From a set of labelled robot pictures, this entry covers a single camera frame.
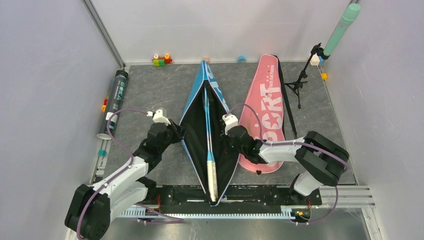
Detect blue racket cover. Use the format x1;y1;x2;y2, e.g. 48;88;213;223
179;60;239;206

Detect black shuttlecock tube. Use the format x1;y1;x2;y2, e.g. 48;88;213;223
97;70;129;141

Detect pink racket cover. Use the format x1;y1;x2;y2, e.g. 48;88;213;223
238;54;300;174

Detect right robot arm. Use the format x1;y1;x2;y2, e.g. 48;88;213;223
226;125;350;204

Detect toy blocks at left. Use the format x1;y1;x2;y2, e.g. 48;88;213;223
101;98;108;112

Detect green foam tube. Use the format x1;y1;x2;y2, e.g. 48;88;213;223
322;3;361;60

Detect toy blocks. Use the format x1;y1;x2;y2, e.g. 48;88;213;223
101;98;108;112
151;54;173;67

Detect black mini tripod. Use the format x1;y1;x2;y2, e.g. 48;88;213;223
284;42;322;109

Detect toy blocks at back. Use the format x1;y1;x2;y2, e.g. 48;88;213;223
151;54;173;67

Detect white slotted cable duct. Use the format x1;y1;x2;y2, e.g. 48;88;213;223
117;206;295;220

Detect teal clip on rail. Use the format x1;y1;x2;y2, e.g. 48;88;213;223
97;149;107;157

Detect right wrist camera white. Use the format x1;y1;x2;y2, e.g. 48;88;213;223
222;113;239;135

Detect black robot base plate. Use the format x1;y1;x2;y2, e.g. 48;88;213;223
141;185;323;214

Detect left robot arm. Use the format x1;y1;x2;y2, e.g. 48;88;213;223
64;123;186;240

